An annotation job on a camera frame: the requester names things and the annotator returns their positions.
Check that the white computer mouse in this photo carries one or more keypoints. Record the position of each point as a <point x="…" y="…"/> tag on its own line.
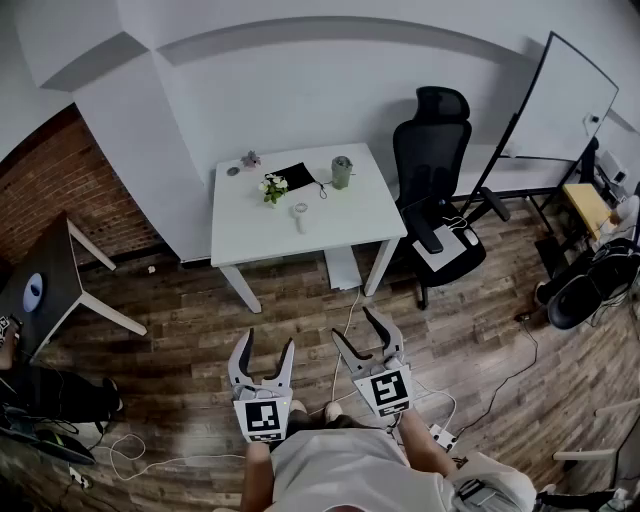
<point x="470" y="237"/>

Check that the white flower plant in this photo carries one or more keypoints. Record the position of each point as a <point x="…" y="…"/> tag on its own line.
<point x="273" y="187"/>

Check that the white table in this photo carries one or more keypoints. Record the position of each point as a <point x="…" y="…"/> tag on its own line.
<point x="350" y="215"/>

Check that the white power strip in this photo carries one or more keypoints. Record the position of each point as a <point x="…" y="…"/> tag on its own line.
<point x="444" y="437"/>

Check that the grey laptop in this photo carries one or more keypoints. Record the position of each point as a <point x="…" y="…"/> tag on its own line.
<point x="442" y="250"/>

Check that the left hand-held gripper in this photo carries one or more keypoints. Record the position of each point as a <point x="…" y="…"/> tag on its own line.
<point x="262" y="417"/>

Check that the small white handheld fan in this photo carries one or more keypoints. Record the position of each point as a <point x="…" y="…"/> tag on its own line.
<point x="300" y="220"/>

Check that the white under-table panel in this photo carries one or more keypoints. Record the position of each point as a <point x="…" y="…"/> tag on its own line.
<point x="342" y="270"/>

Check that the small round grey tin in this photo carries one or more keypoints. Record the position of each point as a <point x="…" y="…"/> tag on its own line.
<point x="233" y="171"/>

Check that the yellow box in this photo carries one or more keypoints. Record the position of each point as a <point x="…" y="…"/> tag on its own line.
<point x="587" y="210"/>

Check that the pink succulent plant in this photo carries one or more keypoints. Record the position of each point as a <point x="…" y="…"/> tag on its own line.
<point x="250" y="160"/>

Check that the round blue object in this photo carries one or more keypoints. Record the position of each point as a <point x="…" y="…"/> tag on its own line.
<point x="34" y="292"/>

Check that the black office chair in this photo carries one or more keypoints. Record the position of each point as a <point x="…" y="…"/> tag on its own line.
<point x="430" y="150"/>

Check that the whiteboard on black stand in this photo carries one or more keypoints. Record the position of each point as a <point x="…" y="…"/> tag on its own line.
<point x="565" y="100"/>

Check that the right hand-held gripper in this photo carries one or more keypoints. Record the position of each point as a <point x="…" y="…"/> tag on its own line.
<point x="387" y="390"/>

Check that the person's right forearm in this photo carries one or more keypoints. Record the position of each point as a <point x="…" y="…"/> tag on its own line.
<point x="425" y="445"/>

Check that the person's white shirt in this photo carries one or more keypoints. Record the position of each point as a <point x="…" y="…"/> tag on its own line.
<point x="350" y="475"/>

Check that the person's light shoe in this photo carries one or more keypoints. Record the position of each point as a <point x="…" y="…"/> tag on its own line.
<point x="333" y="411"/>
<point x="298" y="411"/>

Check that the black round seat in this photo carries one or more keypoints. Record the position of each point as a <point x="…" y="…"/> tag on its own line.
<point x="575" y="302"/>

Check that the person's left forearm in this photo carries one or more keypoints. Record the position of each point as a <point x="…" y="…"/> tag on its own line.
<point x="257" y="475"/>

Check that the dark wooden table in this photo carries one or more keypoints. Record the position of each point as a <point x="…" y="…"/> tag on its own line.
<point x="45" y="255"/>

